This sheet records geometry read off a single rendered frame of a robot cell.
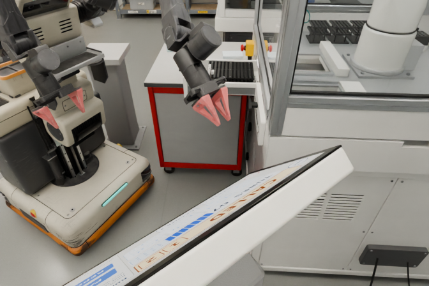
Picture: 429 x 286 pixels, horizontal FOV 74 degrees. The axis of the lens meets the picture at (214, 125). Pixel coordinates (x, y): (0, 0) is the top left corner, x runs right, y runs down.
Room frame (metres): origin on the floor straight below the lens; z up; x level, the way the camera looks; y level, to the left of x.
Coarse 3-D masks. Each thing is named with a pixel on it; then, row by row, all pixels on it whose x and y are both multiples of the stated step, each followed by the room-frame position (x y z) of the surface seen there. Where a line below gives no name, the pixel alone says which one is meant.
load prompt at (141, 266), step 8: (296, 168) 0.34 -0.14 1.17; (280, 176) 0.33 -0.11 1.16; (264, 184) 0.32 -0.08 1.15; (272, 184) 0.30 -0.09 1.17; (256, 192) 0.29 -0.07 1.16; (240, 200) 0.29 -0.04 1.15; (224, 208) 0.28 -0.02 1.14; (232, 208) 0.26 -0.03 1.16; (216, 216) 0.26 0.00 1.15; (200, 224) 0.25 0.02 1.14; (208, 224) 0.24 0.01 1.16; (192, 232) 0.23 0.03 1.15; (176, 240) 0.22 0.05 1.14; (184, 240) 0.21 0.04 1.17; (168, 248) 0.20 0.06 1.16; (152, 256) 0.20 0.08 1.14; (160, 256) 0.19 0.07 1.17; (144, 264) 0.18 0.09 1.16
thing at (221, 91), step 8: (200, 88) 0.57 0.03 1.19; (208, 88) 0.58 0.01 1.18; (216, 88) 0.59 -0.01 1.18; (224, 88) 0.60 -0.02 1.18; (200, 96) 0.57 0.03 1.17; (216, 96) 0.60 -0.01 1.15; (224, 96) 0.58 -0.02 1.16; (216, 104) 0.60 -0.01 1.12; (224, 104) 0.58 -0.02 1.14; (224, 112) 0.58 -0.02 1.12
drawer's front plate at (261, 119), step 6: (258, 84) 1.06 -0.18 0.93; (258, 90) 1.01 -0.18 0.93; (258, 96) 0.96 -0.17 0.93; (258, 102) 0.93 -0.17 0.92; (258, 108) 0.91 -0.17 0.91; (258, 114) 0.89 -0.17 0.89; (264, 114) 0.84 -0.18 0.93; (258, 120) 0.87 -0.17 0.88; (264, 120) 0.80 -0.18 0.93; (264, 126) 0.79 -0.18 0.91; (264, 132) 0.79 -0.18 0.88; (258, 138) 0.81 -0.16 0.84; (258, 144) 0.79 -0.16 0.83
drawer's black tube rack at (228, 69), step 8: (216, 64) 1.31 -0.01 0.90; (224, 64) 1.32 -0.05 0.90; (232, 64) 1.31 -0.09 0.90; (240, 64) 1.31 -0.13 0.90; (248, 64) 1.31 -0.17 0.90; (216, 72) 1.23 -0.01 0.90; (224, 72) 1.23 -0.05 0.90; (232, 72) 1.23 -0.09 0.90; (240, 72) 1.28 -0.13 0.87; (248, 72) 1.23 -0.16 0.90; (232, 80) 1.20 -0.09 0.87; (240, 80) 1.20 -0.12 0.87; (248, 80) 1.20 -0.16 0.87
